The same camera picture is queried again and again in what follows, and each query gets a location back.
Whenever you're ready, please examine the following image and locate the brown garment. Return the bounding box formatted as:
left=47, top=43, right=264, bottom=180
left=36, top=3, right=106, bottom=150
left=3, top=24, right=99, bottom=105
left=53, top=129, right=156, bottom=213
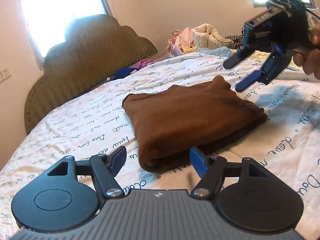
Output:
left=122, top=75, right=267, bottom=173

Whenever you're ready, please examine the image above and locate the cream yellow clothes pile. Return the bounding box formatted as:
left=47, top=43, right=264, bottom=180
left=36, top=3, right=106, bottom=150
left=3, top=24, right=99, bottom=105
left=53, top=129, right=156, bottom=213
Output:
left=193, top=23, right=235, bottom=50

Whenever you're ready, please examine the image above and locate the pink clothes pile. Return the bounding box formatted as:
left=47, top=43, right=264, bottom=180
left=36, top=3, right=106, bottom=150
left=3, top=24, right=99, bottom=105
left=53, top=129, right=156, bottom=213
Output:
left=167, top=27, right=198, bottom=57

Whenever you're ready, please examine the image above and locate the person right hand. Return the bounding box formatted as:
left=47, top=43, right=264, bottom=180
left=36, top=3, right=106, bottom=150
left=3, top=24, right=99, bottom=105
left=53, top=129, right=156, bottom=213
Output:
left=293, top=23, right=320, bottom=80

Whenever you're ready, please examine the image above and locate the dark patterned garment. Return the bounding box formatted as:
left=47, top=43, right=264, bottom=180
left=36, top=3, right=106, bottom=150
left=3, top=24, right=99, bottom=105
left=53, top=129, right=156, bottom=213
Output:
left=225, top=34, right=244, bottom=48

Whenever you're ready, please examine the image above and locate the blue cloth item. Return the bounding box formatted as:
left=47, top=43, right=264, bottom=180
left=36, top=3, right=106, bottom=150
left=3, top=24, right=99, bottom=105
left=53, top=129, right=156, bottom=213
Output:
left=107, top=68, right=137, bottom=82

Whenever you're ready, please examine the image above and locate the olive padded headboard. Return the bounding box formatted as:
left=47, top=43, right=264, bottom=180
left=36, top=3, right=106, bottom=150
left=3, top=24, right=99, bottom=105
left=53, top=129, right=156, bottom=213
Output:
left=24, top=15, right=158, bottom=134

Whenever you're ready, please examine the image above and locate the bright window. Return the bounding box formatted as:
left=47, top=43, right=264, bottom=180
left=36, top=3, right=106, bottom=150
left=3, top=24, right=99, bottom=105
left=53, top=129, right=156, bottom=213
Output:
left=21, top=0, right=112, bottom=69

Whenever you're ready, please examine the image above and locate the white wall socket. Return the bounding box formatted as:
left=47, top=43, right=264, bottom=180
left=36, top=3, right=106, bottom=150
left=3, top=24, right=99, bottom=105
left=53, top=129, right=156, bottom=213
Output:
left=0, top=67, right=11, bottom=83

